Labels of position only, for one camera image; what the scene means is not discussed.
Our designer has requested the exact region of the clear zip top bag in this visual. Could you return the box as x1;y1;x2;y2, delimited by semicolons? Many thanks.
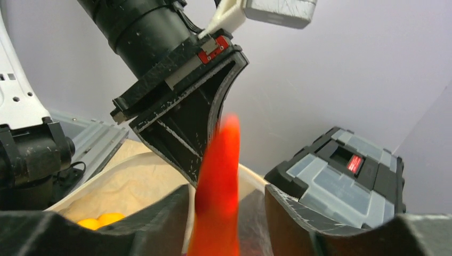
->
48;153;273;255

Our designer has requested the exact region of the red toy chili pepper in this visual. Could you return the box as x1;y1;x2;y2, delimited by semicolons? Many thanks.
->
187;115;240;255

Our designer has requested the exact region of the black plastic toolbox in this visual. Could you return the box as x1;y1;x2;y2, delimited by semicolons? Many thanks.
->
265;126;406;228

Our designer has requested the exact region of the aluminium frame rail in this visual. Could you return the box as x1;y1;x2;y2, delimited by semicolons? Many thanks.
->
49;110;129;192

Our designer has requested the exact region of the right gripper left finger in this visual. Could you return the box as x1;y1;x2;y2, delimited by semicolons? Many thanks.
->
1;185;190;255

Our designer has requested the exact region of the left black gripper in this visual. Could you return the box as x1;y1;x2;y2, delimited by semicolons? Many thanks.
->
110;31;248;185

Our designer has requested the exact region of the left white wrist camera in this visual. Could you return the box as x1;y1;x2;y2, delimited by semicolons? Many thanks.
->
198;0;318;39

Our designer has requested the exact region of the yellow toy bell pepper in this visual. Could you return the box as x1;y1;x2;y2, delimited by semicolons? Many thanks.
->
77;213;125;230

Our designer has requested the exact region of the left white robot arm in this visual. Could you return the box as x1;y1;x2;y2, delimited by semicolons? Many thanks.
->
1;1;248;211

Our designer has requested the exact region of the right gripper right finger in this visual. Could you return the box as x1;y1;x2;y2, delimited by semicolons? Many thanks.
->
264;184;451;255

